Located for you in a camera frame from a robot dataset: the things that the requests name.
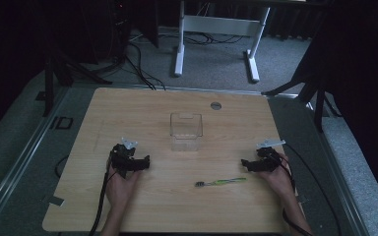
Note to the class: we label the clear plastic container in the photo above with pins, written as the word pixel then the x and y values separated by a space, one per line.
pixel 186 131

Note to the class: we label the grey round table grommet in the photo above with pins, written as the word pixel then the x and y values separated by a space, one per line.
pixel 216 106

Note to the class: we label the person's right hand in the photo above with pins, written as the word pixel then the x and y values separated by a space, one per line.
pixel 280 182

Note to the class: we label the person's left hand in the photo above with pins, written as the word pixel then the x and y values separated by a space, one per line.
pixel 119 191

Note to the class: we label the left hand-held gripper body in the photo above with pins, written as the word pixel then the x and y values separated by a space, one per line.
pixel 122 160

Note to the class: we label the green toothbrush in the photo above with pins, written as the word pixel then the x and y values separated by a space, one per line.
pixel 224 182

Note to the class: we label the white desk frame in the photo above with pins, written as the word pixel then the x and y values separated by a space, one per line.
pixel 220 25

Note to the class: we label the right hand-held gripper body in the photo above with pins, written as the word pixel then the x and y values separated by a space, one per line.
pixel 269 161

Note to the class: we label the metal floor rail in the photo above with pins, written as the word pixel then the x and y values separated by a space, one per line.
pixel 341 183
pixel 19 164

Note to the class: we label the black metal stand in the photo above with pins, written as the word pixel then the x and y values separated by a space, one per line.
pixel 311 88
pixel 57 75

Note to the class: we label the dark equipment tower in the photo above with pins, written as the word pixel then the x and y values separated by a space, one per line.
pixel 119 29

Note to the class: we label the black tape floor marking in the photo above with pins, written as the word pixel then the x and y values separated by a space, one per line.
pixel 62 123

